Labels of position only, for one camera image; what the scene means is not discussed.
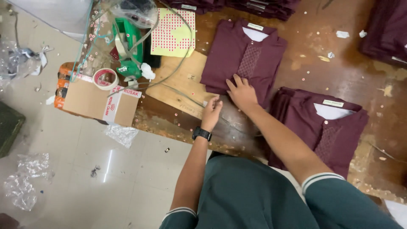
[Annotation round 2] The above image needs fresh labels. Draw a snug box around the person's left hand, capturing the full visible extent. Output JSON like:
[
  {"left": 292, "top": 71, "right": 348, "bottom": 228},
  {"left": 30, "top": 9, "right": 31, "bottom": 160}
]
[{"left": 201, "top": 96, "right": 223, "bottom": 133}]

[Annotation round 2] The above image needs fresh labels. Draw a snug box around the person's right hand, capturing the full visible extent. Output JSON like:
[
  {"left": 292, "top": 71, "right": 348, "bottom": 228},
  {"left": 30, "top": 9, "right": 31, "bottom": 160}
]
[{"left": 226, "top": 74, "right": 259, "bottom": 113}]

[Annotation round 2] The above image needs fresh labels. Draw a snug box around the maroon shirt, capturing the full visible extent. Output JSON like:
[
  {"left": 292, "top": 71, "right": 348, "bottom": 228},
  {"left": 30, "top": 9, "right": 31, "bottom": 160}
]
[{"left": 200, "top": 19, "right": 288, "bottom": 109}]

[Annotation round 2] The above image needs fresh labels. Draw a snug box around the black wristwatch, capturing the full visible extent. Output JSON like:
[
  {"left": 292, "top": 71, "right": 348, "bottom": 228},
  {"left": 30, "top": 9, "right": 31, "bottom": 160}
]
[{"left": 192, "top": 126, "right": 212, "bottom": 142}]

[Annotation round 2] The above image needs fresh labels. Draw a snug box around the wooden folding board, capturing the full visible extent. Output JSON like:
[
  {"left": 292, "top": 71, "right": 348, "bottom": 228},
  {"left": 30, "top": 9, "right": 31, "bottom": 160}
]
[{"left": 146, "top": 50, "right": 220, "bottom": 120}]

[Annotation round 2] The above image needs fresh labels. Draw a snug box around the white crumpled paper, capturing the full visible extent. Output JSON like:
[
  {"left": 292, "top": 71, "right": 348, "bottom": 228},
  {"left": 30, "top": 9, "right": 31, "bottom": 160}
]
[{"left": 140, "top": 62, "right": 156, "bottom": 81}]

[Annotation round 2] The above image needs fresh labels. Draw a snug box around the yellow sticker sheet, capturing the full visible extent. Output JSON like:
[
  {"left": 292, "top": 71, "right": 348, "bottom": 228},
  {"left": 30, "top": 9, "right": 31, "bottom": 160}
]
[{"left": 150, "top": 8, "right": 196, "bottom": 58}]

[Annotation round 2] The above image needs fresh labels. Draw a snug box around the pile of maroon shirts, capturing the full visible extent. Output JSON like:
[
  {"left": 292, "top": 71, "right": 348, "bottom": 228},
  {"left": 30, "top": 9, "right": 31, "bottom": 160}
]
[{"left": 159, "top": 0, "right": 301, "bottom": 21}]

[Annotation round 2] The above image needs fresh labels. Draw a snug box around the crumpled clear plastic wrap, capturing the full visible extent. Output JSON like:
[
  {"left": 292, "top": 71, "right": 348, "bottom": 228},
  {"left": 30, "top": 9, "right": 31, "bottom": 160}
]
[
  {"left": 17, "top": 153, "right": 55, "bottom": 184},
  {"left": 104, "top": 124, "right": 140, "bottom": 149},
  {"left": 0, "top": 40, "right": 53, "bottom": 91},
  {"left": 3, "top": 173, "right": 38, "bottom": 212}
]

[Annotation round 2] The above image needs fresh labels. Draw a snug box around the person's green shirt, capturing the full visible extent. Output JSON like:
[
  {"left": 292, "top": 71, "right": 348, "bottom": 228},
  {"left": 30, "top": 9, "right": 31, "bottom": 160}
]
[{"left": 159, "top": 151, "right": 404, "bottom": 229}]

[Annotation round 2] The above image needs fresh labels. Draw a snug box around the green tape dispenser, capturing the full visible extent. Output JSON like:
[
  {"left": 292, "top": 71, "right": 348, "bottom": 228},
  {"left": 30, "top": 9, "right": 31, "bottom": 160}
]
[{"left": 111, "top": 17, "right": 144, "bottom": 80}]

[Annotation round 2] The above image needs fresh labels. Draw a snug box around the stack of folded maroon shirts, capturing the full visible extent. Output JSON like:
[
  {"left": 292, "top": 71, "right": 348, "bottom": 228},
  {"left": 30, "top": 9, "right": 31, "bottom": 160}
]
[{"left": 267, "top": 87, "right": 370, "bottom": 179}]

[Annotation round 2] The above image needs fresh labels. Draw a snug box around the white tape roll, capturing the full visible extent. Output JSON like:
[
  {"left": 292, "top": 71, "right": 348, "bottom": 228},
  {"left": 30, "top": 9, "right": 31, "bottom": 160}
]
[{"left": 92, "top": 68, "right": 119, "bottom": 91}]

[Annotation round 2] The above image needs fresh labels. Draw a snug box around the brown cardboard box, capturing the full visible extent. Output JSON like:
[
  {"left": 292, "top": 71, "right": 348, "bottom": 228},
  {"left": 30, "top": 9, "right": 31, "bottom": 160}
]
[{"left": 54, "top": 62, "right": 142, "bottom": 128}]

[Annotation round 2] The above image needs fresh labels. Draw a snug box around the clear plastic bag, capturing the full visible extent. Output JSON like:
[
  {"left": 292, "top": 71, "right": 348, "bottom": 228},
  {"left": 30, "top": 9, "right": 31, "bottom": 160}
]
[{"left": 110, "top": 0, "right": 158, "bottom": 30}]

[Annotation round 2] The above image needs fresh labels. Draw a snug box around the heap of maroon shirts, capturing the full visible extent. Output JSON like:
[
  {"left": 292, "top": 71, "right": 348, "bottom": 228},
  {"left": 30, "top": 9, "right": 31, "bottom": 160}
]
[{"left": 359, "top": 0, "right": 407, "bottom": 68}]

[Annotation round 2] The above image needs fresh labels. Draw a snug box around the dark green crate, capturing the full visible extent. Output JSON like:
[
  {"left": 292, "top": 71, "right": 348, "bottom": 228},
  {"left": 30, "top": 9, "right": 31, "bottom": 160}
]
[{"left": 0, "top": 101, "right": 26, "bottom": 159}]

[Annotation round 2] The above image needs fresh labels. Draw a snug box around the grey plastic strap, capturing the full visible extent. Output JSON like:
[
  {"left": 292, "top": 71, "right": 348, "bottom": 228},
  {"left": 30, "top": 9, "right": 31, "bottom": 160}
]
[{"left": 106, "top": 0, "right": 205, "bottom": 109}]

